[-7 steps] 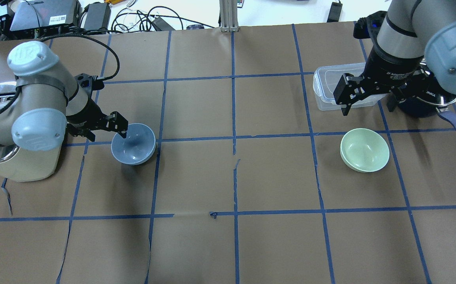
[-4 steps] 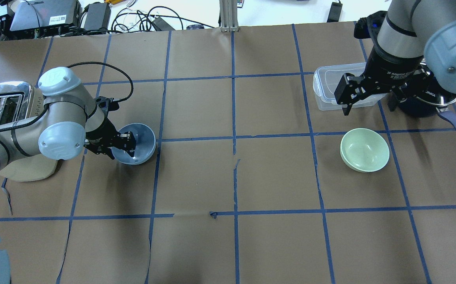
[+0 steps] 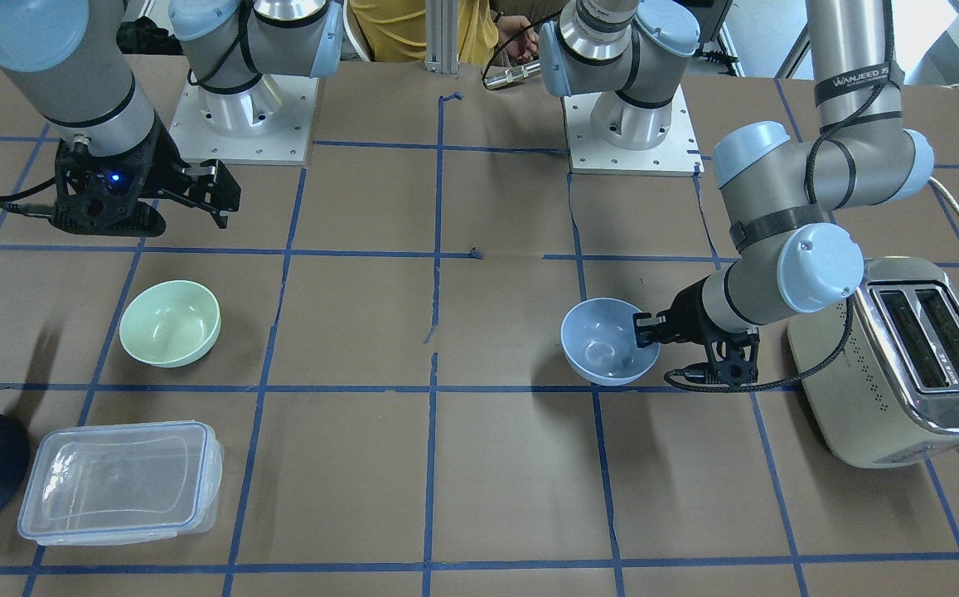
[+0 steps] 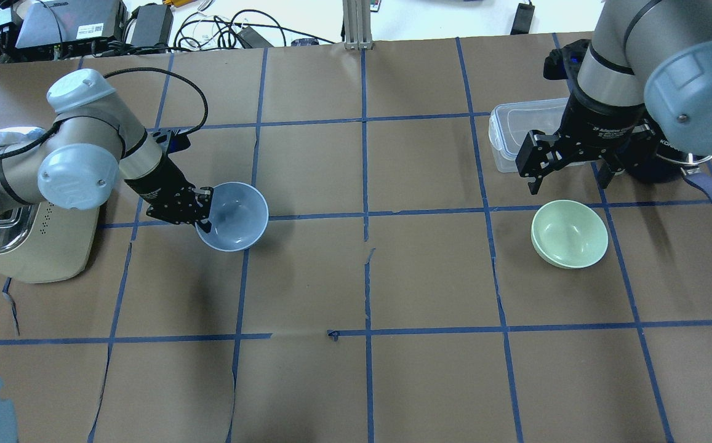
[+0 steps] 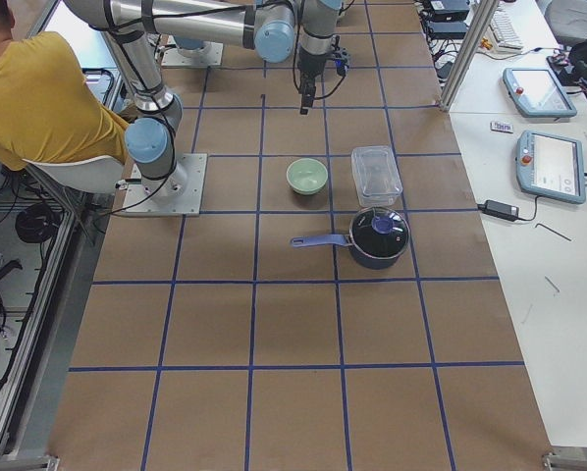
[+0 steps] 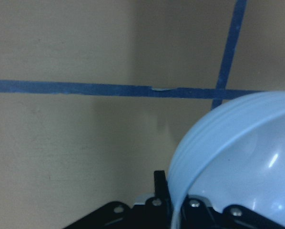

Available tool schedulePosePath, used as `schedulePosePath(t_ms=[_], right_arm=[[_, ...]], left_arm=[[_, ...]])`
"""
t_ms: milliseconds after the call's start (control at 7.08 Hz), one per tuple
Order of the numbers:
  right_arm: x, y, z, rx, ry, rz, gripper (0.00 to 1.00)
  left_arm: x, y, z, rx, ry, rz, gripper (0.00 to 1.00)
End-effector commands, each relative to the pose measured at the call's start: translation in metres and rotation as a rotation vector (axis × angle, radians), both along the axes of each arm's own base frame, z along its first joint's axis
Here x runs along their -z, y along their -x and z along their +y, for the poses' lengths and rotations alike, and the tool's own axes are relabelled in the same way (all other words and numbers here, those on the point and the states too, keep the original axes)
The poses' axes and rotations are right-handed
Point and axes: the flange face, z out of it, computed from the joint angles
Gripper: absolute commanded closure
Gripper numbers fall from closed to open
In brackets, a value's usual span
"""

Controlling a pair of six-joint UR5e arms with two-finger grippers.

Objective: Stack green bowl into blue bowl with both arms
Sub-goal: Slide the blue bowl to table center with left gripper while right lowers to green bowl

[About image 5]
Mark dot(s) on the person in yellow shirt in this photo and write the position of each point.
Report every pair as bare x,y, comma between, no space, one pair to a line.
47,112

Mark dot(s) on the black adapter on desk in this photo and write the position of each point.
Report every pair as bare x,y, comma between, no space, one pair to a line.
499,210

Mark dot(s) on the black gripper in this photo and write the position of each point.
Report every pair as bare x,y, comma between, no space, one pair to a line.
309,66

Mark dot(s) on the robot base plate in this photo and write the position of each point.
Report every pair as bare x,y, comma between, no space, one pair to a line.
180,195

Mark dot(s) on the upper teach pendant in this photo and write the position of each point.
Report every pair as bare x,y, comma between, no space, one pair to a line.
536,93

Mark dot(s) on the green bowl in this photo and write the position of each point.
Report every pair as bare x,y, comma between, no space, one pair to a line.
307,176

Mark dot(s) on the black allen key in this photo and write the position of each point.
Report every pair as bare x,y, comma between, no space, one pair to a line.
553,231

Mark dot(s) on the teach pendant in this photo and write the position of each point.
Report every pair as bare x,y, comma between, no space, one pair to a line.
536,93
551,166

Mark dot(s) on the lower teach pendant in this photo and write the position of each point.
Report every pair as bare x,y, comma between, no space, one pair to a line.
551,166

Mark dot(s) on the white chair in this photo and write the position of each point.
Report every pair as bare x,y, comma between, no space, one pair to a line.
95,175

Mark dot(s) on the aluminium frame post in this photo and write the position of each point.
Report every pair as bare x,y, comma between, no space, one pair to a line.
479,22

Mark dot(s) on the dark blue saucepan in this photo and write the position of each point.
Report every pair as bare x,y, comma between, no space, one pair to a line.
345,241

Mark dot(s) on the clear plastic container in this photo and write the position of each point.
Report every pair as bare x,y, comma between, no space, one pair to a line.
376,175

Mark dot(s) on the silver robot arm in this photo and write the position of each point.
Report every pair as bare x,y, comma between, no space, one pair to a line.
275,30

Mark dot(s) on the white keyboard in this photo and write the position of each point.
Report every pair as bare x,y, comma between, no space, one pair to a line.
502,34

